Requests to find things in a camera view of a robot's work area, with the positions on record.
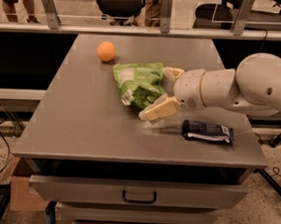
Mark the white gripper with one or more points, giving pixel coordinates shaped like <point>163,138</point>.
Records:
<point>187,88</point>

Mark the green rice chip bag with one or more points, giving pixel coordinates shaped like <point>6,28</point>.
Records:
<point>139,83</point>

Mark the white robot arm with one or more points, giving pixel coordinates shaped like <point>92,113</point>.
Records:
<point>253,88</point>

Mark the dark blue snack bar wrapper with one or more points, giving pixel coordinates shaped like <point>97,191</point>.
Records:
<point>197,130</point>

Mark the person in tan trousers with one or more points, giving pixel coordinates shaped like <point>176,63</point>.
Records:
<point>153,10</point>

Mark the orange ball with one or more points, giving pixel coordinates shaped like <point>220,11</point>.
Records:
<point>106,51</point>

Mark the black office chair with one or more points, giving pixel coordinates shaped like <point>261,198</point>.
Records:
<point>121,9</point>

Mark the grey drawer cabinet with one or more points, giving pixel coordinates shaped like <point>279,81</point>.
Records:
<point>86,147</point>

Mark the cardboard box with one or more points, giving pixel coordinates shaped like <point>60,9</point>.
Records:
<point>23,197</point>

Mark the metal guard rail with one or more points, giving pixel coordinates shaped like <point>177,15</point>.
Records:
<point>83,13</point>

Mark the black drawer handle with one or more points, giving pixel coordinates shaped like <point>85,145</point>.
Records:
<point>139,198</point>

